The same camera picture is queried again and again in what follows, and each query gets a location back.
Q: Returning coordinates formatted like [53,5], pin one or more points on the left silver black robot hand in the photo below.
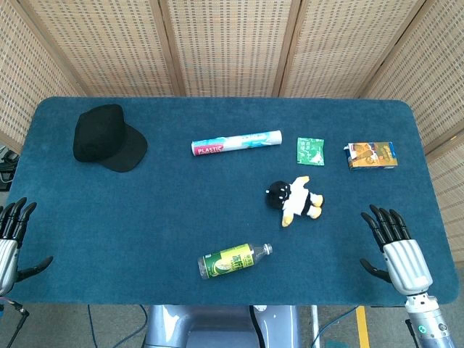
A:
[8,250]

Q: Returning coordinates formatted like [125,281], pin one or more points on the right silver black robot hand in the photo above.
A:
[406,261]

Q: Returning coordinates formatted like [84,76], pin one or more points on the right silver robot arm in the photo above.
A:
[429,320]

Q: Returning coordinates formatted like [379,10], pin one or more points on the black and white plush toy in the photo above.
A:
[295,199]

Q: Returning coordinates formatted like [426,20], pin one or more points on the orange blue snack box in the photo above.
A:
[371,156]

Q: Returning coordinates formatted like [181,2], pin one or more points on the green sachet packet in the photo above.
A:
[310,151]

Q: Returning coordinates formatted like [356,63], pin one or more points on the black baseball cap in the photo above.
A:
[108,138]

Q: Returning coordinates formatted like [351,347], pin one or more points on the green label plastic bottle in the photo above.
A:
[232,261]

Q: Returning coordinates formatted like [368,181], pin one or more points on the blue table mat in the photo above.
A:
[181,203]

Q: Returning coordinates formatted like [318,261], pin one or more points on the silver robot torso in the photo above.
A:
[221,326]

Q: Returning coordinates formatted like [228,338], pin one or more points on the plastic wrap roll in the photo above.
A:
[235,143]

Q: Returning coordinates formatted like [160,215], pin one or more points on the woven folding screen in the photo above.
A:
[232,47]

